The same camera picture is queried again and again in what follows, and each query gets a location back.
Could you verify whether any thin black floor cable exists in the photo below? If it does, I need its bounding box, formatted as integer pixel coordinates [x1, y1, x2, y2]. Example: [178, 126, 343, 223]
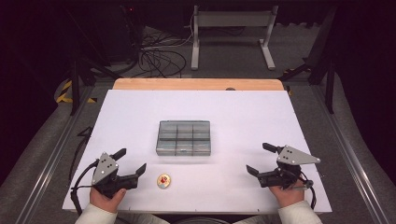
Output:
[68, 125, 94, 185]

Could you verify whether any person's right hand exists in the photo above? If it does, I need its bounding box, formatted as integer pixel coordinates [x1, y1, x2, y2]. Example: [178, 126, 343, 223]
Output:
[269, 180, 306, 209]

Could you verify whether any round gold badge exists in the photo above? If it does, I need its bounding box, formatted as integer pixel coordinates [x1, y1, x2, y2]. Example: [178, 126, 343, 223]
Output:
[156, 173, 172, 189]

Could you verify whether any grey metal stand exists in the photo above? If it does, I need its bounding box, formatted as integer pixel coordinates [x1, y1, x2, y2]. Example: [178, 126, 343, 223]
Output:
[190, 5, 279, 71]

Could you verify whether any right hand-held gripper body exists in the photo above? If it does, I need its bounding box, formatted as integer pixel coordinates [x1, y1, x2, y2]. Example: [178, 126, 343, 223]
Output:
[257, 145, 321, 191]

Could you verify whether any person's left hand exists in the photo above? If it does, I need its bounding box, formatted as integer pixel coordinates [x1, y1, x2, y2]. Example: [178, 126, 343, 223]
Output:
[89, 186, 128, 214]

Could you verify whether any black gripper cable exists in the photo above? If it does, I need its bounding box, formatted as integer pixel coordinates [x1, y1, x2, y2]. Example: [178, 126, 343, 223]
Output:
[69, 159, 101, 217]
[297, 172, 318, 210]

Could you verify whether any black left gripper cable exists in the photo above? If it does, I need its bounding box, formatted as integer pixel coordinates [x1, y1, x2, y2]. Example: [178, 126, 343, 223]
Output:
[69, 159, 101, 217]

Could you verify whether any white table board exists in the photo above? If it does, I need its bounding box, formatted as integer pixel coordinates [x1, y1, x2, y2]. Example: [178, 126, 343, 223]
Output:
[62, 89, 332, 216]

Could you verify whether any black equipment case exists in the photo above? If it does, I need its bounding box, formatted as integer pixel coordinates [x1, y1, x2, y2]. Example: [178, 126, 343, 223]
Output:
[92, 3, 144, 63]

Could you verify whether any yellow black floor tape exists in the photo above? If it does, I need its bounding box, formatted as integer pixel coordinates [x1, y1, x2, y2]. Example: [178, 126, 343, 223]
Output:
[55, 79, 97, 105]

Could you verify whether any aluminium floor rail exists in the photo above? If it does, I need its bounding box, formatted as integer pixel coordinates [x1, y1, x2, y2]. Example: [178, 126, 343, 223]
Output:
[312, 85, 387, 224]
[13, 85, 96, 224]

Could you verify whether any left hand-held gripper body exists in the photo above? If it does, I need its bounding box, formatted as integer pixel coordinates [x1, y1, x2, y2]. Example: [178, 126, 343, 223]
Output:
[91, 151, 139, 200]

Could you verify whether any black metal stand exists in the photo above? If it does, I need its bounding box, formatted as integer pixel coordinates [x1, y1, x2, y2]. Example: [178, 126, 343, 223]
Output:
[278, 6, 339, 115]
[69, 46, 122, 116]

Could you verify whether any dark round seat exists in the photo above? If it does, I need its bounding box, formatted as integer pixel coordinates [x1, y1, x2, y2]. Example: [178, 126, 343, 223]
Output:
[171, 217, 232, 224]

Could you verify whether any bundle of black floor cables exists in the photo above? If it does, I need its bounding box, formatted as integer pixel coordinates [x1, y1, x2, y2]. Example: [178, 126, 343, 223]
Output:
[136, 29, 194, 78]

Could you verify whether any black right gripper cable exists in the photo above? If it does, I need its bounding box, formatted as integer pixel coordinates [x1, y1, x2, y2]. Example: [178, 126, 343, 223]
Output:
[297, 172, 318, 210]

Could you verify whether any grey transparent compartment box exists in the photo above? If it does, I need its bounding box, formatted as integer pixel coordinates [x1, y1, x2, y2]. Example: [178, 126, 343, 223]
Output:
[155, 119, 212, 157]

